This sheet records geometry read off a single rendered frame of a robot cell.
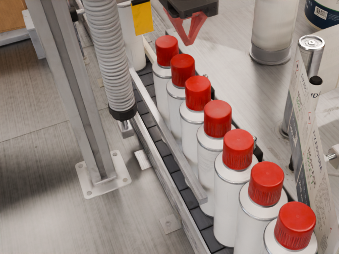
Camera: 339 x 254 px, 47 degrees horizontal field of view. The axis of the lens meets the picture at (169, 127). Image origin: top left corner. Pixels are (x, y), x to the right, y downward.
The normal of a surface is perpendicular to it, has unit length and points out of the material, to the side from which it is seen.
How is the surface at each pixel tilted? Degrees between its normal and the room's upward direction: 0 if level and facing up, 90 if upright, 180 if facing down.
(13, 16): 90
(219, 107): 3
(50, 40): 90
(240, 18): 0
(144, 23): 90
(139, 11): 90
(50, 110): 0
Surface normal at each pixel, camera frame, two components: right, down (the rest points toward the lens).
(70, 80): 0.37, 0.66
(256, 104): -0.07, -0.69
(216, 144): -0.19, -0.04
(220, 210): -0.75, 0.51
